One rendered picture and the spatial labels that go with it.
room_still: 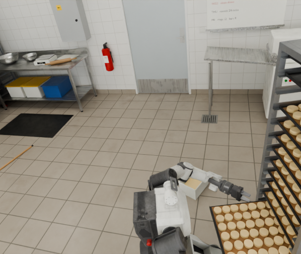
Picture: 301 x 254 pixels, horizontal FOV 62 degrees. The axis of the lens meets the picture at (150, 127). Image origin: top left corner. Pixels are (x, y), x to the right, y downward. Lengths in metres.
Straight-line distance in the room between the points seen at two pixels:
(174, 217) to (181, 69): 3.63
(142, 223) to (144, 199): 0.13
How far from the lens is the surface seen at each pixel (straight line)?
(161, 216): 1.38
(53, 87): 5.10
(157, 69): 4.80
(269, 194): 1.81
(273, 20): 4.42
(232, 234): 1.70
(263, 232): 1.74
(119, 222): 2.81
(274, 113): 1.48
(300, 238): 1.48
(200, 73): 4.67
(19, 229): 3.23
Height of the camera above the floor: 2.21
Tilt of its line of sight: 34 degrees down
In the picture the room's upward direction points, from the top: 9 degrees counter-clockwise
